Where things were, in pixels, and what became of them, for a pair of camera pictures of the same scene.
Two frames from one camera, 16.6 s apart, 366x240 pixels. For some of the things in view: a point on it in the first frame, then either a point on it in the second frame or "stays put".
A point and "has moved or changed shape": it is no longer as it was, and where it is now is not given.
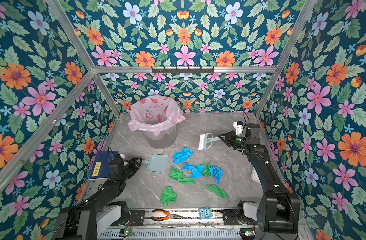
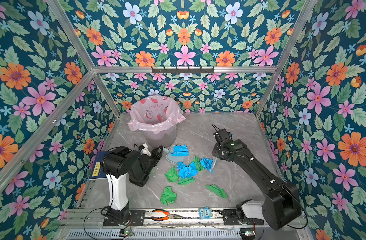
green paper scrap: (190, 181) stays put
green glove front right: (215, 189) stays put
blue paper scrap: (216, 172) -> (207, 163)
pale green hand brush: (206, 141) -> (214, 159)
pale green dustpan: (157, 163) -> (171, 157)
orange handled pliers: (165, 218) stays put
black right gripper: (229, 140) -> (214, 151)
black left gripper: (133, 165) -> (156, 155)
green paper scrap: (206, 170) -> (198, 166)
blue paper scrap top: (183, 155) has moved or changed shape
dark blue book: (100, 168) stays put
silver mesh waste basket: (162, 140) stays put
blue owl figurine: (205, 213) stays put
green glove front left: (168, 196) stays put
